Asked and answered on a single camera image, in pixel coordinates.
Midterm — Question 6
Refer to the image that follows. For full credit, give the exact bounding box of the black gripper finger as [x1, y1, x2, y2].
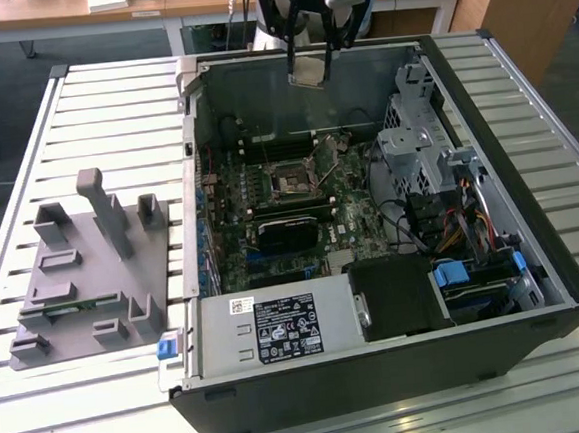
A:
[254, 0, 310, 87]
[319, 0, 380, 82]

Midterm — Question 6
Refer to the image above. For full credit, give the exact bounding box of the silver CPU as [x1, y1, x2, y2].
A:
[286, 54, 335, 93]

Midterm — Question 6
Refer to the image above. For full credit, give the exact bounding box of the metal socket cover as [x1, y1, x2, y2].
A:
[306, 132, 344, 187]

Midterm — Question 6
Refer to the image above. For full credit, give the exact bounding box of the CPU socket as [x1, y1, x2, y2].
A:
[262, 157, 327, 202]

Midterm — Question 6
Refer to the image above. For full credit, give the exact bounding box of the metal disk bay cage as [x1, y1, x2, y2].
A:
[370, 58, 489, 205]

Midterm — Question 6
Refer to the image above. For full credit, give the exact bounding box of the plain white box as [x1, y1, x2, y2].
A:
[87, 0, 132, 14]

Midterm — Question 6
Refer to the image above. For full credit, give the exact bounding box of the green motherboard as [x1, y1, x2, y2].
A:
[190, 128, 401, 298]

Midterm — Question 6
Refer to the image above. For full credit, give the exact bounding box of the wooden cabinet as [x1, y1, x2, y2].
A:
[477, 0, 579, 93]

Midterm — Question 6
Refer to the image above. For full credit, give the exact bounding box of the green RAM stick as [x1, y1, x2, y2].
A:
[248, 197, 333, 222]
[42, 295, 122, 317]

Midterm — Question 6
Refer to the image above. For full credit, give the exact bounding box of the graphics card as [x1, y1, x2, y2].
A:
[252, 212, 321, 258]

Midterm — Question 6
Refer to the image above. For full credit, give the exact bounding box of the silver chipset heatsink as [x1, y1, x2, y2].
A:
[326, 250, 355, 276]

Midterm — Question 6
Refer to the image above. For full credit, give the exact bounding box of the hard disk in blue carrier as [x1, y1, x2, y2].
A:
[428, 253, 514, 324]

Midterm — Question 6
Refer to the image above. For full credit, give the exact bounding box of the black plastic shroud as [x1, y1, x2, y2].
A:
[345, 252, 454, 344]

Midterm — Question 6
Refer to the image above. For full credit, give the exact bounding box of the grey parts rack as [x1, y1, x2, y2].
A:
[0, 161, 182, 373]

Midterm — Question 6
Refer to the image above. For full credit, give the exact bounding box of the grey power supply unit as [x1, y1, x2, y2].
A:
[188, 273, 371, 381]

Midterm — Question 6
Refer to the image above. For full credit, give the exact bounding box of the blue case latch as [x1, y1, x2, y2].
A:
[156, 335, 178, 361]

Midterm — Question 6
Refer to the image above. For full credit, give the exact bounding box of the black PC case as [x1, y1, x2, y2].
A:
[132, 21, 579, 433]

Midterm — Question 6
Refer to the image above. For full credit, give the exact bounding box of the coloured wire bundle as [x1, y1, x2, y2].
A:
[429, 174, 503, 269]

